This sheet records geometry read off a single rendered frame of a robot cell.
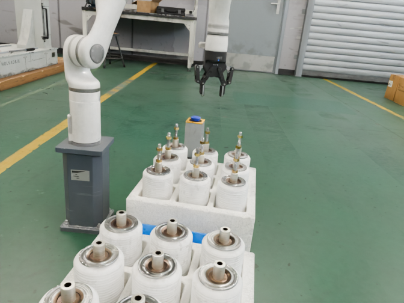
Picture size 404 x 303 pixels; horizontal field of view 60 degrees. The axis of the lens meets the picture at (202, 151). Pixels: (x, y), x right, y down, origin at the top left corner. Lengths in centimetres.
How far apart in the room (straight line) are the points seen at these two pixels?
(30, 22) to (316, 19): 412
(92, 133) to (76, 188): 19
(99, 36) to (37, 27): 342
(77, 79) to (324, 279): 96
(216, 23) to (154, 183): 54
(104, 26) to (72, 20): 531
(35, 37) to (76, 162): 344
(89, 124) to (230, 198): 49
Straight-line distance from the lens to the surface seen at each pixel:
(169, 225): 78
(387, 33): 653
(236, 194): 104
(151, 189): 107
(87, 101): 111
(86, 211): 122
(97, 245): 71
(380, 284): 125
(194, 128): 142
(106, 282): 72
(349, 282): 121
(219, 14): 118
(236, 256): 77
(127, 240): 80
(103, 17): 111
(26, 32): 443
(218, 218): 104
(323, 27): 617
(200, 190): 105
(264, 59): 606
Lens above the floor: 70
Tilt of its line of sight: 20 degrees down
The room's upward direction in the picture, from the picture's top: 5 degrees clockwise
